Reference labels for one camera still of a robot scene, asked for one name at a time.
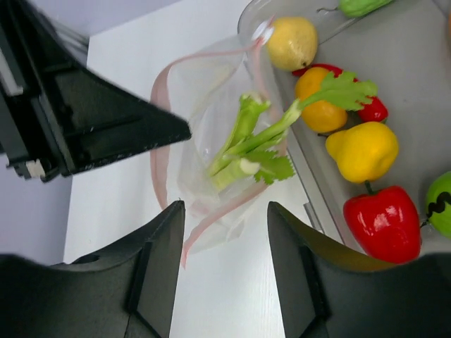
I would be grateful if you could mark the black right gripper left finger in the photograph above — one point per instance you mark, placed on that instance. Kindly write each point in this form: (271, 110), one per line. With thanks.
(126, 289)

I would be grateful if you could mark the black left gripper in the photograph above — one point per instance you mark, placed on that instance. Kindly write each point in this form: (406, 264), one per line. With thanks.
(58, 117)

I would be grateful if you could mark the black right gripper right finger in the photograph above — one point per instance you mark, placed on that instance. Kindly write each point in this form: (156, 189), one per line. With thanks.
(326, 289)

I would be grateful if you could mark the clear zip top bag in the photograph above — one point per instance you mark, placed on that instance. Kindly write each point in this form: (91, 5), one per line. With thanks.
(204, 88)

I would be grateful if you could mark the green celery bunch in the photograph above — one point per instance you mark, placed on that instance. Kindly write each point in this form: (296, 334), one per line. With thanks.
(245, 154)

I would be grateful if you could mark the clear plastic food bin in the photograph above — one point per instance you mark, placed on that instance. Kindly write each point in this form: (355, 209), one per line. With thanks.
(403, 48)

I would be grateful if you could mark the red bell pepper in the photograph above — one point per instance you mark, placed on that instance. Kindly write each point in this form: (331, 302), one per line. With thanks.
(385, 223)

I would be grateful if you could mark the green toy watermelon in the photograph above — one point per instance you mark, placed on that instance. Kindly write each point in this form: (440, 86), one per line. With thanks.
(438, 205)

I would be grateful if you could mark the yellow bell pepper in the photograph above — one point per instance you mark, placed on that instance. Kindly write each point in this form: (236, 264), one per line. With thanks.
(364, 152)

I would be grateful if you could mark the orange tangerine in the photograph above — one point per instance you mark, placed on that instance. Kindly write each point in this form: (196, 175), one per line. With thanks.
(321, 117)

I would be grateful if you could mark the red chili pepper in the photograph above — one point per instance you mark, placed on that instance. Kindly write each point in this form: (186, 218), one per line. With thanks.
(372, 112)

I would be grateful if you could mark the green chayote gourd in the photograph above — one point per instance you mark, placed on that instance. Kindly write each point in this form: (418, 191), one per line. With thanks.
(357, 8)

